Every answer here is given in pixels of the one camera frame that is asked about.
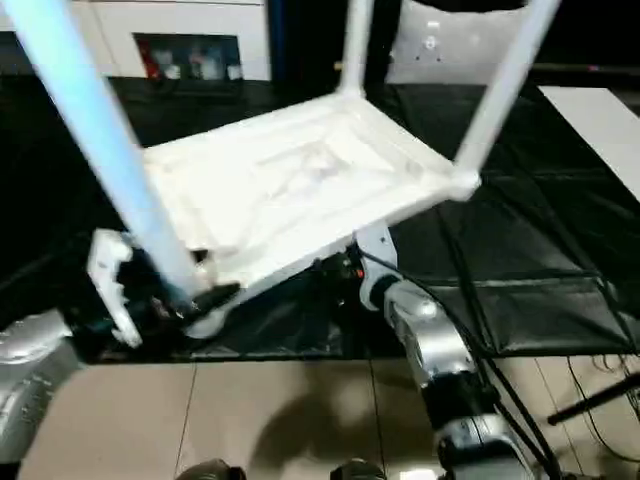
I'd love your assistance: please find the black work mat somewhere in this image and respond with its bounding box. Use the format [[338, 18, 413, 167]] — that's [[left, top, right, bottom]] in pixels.
[[0, 74, 640, 364]]

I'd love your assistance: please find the black cabinet with gold label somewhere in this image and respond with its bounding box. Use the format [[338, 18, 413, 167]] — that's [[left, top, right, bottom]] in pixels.
[[269, 0, 401, 86]]

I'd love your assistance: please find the light grey printed pillow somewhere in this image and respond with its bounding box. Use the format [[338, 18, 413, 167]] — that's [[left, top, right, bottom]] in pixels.
[[387, 0, 539, 86]]

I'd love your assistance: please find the red item in cabinet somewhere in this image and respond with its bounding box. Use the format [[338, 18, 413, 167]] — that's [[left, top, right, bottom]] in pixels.
[[142, 42, 161, 79]]

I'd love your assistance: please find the black stand bar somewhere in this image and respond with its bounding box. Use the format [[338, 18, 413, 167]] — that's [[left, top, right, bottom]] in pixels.
[[547, 374, 640, 426]]

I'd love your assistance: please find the white glass-door cabinet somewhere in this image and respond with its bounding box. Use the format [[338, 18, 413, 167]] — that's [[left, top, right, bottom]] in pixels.
[[0, 0, 274, 81]]

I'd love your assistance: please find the white flat panel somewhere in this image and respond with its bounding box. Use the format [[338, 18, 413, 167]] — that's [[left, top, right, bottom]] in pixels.
[[537, 85, 640, 204]]

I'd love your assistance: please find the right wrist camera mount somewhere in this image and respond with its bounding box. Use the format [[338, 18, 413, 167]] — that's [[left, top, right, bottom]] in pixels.
[[352, 224, 401, 314]]

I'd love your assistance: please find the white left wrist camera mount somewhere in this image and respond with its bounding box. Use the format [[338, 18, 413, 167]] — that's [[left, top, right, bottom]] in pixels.
[[85, 228, 144, 349]]

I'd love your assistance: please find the black rail with red mark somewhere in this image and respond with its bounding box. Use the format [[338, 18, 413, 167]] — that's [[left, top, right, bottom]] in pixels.
[[532, 62, 640, 75]]

